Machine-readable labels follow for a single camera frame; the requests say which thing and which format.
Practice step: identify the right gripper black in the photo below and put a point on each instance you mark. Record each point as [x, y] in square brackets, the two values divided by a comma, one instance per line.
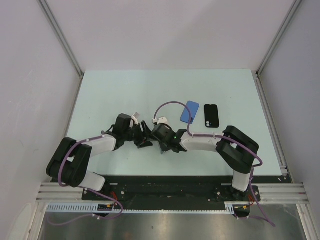
[163, 149]

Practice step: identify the aluminium frame post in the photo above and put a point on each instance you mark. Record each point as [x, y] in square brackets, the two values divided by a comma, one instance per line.
[294, 8]
[57, 30]

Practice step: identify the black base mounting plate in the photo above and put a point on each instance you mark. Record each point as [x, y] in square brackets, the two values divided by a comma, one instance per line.
[179, 189]

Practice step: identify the blue phone without case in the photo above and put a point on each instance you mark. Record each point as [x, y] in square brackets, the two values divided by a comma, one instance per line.
[189, 113]

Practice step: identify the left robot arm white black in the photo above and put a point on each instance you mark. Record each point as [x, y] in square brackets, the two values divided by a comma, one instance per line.
[69, 164]

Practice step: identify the right aluminium frame post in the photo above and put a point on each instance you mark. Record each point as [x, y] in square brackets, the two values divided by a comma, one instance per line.
[294, 8]

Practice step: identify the black phone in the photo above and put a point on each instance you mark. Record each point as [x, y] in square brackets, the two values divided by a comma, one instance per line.
[163, 148]

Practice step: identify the left aluminium frame post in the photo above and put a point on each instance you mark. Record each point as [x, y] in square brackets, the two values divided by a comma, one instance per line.
[57, 30]

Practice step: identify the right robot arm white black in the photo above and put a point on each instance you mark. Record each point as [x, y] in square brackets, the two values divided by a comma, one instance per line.
[237, 149]

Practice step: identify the aluminium rail front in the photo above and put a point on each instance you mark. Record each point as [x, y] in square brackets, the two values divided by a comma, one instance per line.
[50, 192]

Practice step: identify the white slotted cable duct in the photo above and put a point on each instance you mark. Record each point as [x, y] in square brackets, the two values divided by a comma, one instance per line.
[140, 207]

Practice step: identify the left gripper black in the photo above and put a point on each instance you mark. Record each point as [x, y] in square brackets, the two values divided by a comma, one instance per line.
[144, 137]

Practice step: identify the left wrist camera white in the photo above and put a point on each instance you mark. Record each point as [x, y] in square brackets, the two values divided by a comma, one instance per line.
[135, 118]

